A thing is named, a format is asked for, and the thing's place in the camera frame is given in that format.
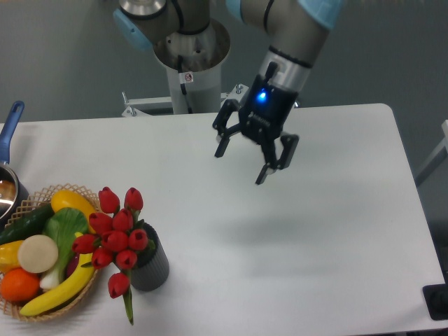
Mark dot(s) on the yellow pepper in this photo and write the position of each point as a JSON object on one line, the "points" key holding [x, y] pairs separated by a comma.
{"points": [[9, 256]]}

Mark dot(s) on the yellow banana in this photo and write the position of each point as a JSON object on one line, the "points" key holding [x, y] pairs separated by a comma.
{"points": [[64, 292]]}

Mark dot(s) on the dark green cucumber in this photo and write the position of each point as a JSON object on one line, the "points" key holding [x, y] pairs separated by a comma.
{"points": [[30, 224]]}

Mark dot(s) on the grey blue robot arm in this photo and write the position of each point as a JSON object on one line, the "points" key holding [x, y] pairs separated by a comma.
{"points": [[298, 31]]}

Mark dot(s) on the white frame at right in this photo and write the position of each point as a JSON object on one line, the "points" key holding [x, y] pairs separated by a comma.
{"points": [[437, 156]]}

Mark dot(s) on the blue handled saucepan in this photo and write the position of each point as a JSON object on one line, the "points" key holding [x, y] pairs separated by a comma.
{"points": [[12, 190]]}

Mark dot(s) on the dark grey ribbed vase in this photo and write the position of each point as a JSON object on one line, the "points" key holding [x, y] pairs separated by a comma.
{"points": [[152, 267]]}

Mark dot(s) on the red tulip bouquet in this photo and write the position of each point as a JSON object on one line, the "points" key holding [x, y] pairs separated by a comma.
{"points": [[118, 238]]}

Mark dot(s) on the purple red vegetable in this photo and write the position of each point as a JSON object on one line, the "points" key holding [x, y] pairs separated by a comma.
{"points": [[72, 265]]}

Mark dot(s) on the orange fruit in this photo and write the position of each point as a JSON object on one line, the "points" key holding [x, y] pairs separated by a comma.
{"points": [[19, 285]]}

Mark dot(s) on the round beige disc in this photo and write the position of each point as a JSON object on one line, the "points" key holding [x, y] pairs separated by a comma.
{"points": [[37, 254]]}

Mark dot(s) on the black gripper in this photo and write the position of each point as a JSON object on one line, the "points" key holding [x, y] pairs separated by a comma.
{"points": [[262, 119]]}

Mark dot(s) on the green bok choy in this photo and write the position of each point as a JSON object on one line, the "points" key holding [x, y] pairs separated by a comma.
{"points": [[62, 228]]}

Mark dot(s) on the black device at table edge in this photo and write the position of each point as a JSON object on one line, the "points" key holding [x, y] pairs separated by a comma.
{"points": [[436, 301]]}

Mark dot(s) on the woven wicker basket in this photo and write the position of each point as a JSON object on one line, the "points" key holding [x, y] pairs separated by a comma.
{"points": [[35, 201]]}

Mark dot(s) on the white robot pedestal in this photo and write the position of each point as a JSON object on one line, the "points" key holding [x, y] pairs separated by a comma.
{"points": [[193, 66]]}

